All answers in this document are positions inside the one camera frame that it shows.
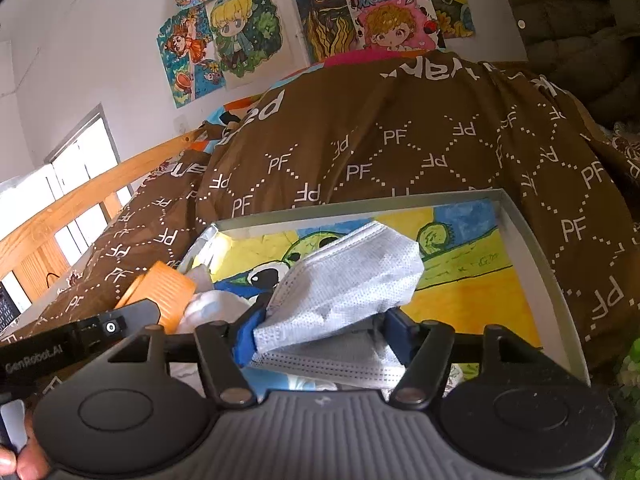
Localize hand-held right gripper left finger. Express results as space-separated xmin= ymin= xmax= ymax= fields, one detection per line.
xmin=106 ymin=306 xmax=269 ymax=407

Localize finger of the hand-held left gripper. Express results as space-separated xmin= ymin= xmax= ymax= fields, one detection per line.
xmin=97 ymin=298 xmax=162 ymax=342

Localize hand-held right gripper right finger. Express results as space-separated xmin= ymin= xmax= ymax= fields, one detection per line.
xmin=384 ymin=307 xmax=567 ymax=407

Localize white cloth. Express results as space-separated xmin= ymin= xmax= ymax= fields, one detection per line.
xmin=180 ymin=266 xmax=261 ymax=337

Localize white face mask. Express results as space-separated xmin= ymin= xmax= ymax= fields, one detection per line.
xmin=252 ymin=221 xmax=427 ymax=363

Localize grey cardboard box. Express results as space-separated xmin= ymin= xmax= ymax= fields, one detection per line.
xmin=177 ymin=187 xmax=594 ymax=392

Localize person's left hand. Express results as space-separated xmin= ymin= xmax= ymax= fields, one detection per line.
xmin=0 ymin=409 xmax=49 ymax=480

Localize orange plastic object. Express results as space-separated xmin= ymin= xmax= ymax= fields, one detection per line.
xmin=114 ymin=260 xmax=197 ymax=336

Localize dark mesh object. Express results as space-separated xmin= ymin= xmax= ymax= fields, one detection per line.
xmin=0 ymin=282 xmax=22 ymax=335

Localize pleated grey face mask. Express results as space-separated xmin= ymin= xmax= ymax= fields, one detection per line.
xmin=247 ymin=345 xmax=453 ymax=392

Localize green cartoon painting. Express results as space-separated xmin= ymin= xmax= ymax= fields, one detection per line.
xmin=187 ymin=197 xmax=545 ymax=357

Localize window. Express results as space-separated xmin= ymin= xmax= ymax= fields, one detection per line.
xmin=0 ymin=104 xmax=137 ymax=311

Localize brown printed blanket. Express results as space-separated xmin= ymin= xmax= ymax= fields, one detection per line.
xmin=0 ymin=52 xmax=640 ymax=403

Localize orange blue printed cloth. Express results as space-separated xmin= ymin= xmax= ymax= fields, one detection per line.
xmin=199 ymin=66 xmax=323 ymax=153

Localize glass jar of paper stars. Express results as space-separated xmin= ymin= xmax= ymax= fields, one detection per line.
xmin=606 ymin=337 xmax=640 ymax=480

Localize magenta pillow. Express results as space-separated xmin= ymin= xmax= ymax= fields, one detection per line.
xmin=324 ymin=46 xmax=403 ymax=69

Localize olive green jacket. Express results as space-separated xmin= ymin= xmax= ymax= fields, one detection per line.
xmin=484 ymin=0 xmax=640 ymax=130

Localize wooden bed rail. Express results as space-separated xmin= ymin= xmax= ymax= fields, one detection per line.
xmin=0 ymin=127 xmax=212 ymax=307

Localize blond figure green wall poster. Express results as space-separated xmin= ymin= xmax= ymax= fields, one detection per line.
xmin=204 ymin=0 xmax=287 ymax=80

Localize pink blond figure wall poster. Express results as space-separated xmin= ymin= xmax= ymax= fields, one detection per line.
xmin=346 ymin=0 xmax=442 ymax=55

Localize dark swirly wall poster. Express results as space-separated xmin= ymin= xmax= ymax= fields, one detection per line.
xmin=289 ymin=0 xmax=373 ymax=65

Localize dark plant wall poster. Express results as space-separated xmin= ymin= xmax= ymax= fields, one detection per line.
xmin=414 ymin=0 xmax=477 ymax=41

